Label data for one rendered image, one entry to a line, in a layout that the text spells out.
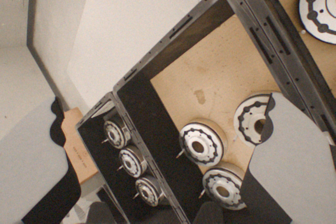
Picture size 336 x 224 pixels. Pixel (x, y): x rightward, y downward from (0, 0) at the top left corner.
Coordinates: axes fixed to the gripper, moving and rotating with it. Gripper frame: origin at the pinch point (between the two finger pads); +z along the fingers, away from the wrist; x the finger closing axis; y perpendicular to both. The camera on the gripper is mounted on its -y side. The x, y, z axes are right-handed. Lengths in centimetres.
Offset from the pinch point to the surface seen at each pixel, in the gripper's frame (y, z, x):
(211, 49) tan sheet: 3.5, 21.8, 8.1
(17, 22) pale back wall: 19, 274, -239
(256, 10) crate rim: -4.0, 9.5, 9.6
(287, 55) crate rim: 0.0, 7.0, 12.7
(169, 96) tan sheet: 15.5, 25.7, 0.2
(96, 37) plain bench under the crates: 9, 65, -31
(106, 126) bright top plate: 32, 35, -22
